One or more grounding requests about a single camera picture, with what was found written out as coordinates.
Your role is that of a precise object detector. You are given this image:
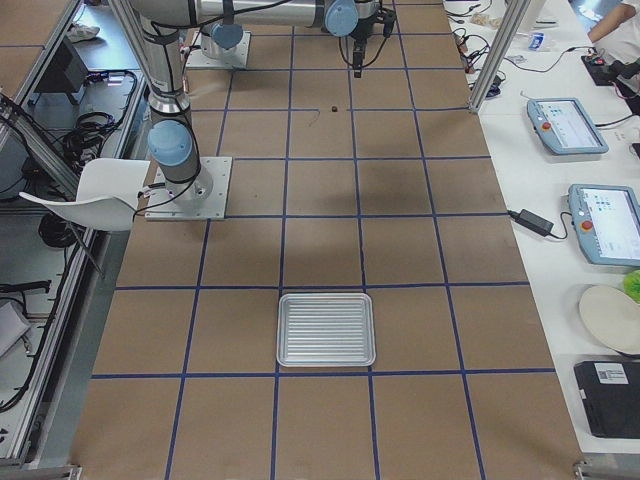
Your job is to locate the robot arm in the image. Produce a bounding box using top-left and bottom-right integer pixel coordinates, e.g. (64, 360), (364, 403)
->
(112, 1), (396, 125)
(200, 23), (244, 58)

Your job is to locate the black power adapter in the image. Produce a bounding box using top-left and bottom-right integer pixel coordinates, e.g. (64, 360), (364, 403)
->
(508, 209), (554, 237)

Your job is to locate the aluminium frame post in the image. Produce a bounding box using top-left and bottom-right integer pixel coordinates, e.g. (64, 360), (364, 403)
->
(468, 0), (530, 113)

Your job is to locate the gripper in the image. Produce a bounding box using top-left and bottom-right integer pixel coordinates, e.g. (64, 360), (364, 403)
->
(349, 15), (376, 78)

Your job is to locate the blue teach pendant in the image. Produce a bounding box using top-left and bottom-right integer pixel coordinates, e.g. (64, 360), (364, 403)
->
(526, 98), (609, 156)
(568, 184), (639, 267)

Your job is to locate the beige round plate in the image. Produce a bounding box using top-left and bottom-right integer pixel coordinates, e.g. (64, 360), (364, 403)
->
(579, 285), (639, 356)

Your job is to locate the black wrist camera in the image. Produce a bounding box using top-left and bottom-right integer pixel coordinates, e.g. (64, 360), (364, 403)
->
(375, 6), (397, 39)

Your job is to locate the near blue teach pendant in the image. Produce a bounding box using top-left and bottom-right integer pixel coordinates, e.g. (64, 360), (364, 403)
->
(568, 184), (639, 267)

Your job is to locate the silver ribbed metal tray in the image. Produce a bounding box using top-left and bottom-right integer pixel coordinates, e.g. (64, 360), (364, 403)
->
(276, 292), (376, 368)

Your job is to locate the white plastic chair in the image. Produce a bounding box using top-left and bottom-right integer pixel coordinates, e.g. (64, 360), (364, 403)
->
(19, 158), (150, 232)

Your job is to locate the black box with label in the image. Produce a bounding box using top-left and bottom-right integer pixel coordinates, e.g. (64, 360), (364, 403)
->
(574, 361), (639, 439)

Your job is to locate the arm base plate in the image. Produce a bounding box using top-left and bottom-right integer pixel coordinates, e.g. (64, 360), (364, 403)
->
(186, 31), (251, 70)
(143, 157), (232, 221)

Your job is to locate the green crumpled object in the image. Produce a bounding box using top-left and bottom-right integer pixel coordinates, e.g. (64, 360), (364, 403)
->
(622, 270), (640, 303)

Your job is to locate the far blue teach pendant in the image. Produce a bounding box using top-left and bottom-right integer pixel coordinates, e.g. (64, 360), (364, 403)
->
(526, 98), (609, 156)

